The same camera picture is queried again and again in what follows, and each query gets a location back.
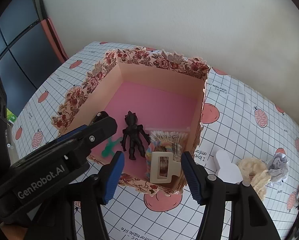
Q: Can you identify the green plastic toy figure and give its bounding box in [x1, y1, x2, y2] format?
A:
[101, 137, 122, 158]

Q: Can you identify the white foam shape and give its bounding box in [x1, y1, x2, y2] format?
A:
[213, 150, 243, 184]

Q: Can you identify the beige hair clip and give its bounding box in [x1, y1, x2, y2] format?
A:
[149, 152, 181, 184]

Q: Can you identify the crumpled white paper ball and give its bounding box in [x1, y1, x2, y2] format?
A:
[267, 153, 289, 186]

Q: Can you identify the black action figure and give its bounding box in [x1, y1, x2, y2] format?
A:
[120, 111, 150, 160]

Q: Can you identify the pomegranate grid tablecloth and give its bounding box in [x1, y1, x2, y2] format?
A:
[11, 41, 299, 240]

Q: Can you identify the cotton swab pack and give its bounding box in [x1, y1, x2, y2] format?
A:
[149, 130, 189, 147]

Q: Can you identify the floral paper gift box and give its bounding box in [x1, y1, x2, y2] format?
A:
[50, 45, 211, 196]

